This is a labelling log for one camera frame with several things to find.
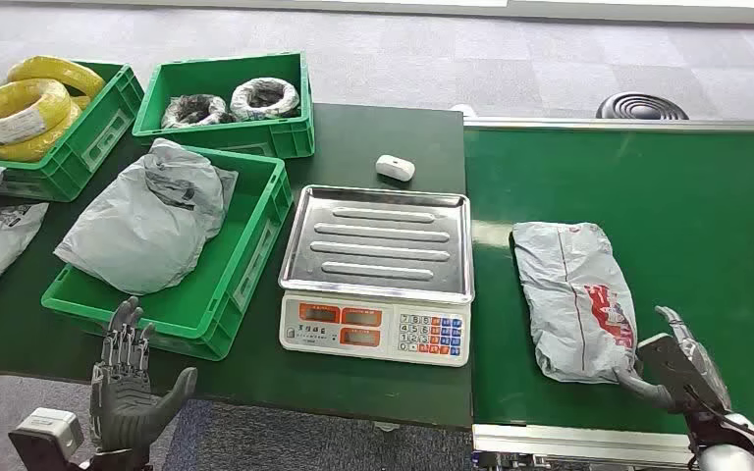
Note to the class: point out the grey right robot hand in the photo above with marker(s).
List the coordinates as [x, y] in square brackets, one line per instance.
[676, 370]

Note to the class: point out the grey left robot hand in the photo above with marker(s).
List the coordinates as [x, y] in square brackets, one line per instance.
[120, 406]

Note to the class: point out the grey package with red print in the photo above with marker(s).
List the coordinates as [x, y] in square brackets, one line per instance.
[575, 299]

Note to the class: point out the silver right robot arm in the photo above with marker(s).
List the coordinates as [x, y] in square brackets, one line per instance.
[731, 452]

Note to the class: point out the green conveyor belt machine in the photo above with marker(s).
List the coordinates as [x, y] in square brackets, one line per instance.
[676, 195]

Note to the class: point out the plain grey crumpled package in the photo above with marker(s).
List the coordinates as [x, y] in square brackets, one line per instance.
[143, 221]

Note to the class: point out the large green plastic crate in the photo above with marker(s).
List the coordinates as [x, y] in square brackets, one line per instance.
[247, 247]

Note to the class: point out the black ribbed round object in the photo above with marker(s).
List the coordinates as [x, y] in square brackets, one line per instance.
[640, 107]

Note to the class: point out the green crate with yellow coils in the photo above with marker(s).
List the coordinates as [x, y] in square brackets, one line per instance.
[94, 133]

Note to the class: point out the white electronic scale steel tray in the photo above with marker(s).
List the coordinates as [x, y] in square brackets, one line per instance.
[377, 279]

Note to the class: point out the small white round cap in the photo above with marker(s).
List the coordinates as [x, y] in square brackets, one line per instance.
[465, 110]

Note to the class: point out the small white oval device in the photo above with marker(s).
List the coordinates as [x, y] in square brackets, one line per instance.
[395, 168]

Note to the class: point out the green crate with black coils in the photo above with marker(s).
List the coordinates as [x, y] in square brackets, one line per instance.
[221, 75]

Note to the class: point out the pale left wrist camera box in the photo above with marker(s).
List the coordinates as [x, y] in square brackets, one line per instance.
[48, 429]

